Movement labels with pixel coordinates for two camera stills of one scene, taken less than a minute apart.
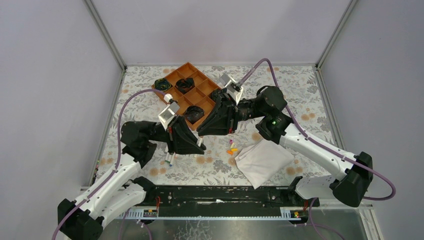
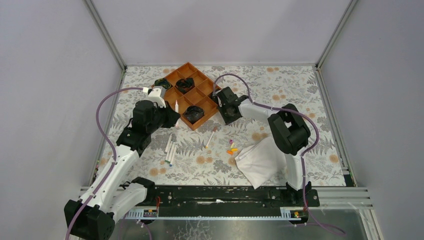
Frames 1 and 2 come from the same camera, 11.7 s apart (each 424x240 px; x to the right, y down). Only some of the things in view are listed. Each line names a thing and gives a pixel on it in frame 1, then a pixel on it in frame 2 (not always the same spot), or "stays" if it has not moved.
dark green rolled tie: [214, 94] stays
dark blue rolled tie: [193, 113] stays
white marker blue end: [172, 160] stays
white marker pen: [199, 141] to [208, 142]
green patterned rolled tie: [162, 84] stays
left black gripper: [173, 134] to [170, 117]
